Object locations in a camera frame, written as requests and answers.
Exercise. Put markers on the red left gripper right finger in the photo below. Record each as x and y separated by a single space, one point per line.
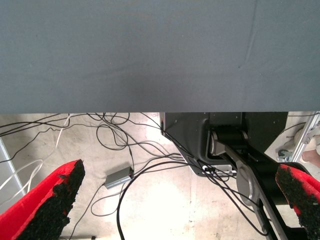
305 197

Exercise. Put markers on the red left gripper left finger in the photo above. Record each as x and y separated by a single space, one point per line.
37 212

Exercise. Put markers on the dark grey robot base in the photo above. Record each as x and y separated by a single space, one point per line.
190 135

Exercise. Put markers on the person bare leg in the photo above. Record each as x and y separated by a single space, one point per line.
311 155

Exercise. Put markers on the grey caster wheel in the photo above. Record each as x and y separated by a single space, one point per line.
283 155

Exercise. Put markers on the black robot torso linkage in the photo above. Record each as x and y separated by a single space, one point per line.
262 172

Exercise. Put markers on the grey metal power box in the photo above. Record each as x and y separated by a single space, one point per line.
117 178

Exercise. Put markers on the dark grey table cloth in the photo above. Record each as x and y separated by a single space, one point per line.
150 50

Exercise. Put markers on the aluminium profile frame beam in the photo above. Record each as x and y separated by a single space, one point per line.
303 137

